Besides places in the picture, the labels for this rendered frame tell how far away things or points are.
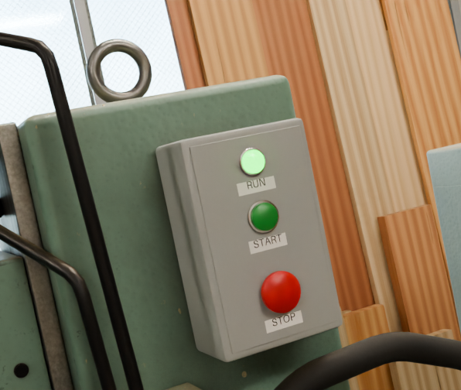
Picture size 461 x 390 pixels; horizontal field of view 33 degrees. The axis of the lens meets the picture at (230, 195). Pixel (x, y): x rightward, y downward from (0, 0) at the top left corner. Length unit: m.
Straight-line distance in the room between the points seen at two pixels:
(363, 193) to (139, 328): 1.61
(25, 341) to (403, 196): 1.75
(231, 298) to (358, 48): 1.76
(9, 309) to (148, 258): 0.11
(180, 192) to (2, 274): 0.15
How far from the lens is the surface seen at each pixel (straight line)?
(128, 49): 0.71
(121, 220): 0.59
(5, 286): 0.61
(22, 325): 0.62
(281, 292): 0.56
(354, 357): 0.62
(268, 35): 2.13
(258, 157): 0.55
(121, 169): 0.59
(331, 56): 2.18
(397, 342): 0.65
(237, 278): 0.55
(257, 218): 0.55
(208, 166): 0.54
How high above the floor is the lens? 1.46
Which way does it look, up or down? 3 degrees down
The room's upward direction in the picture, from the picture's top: 12 degrees counter-clockwise
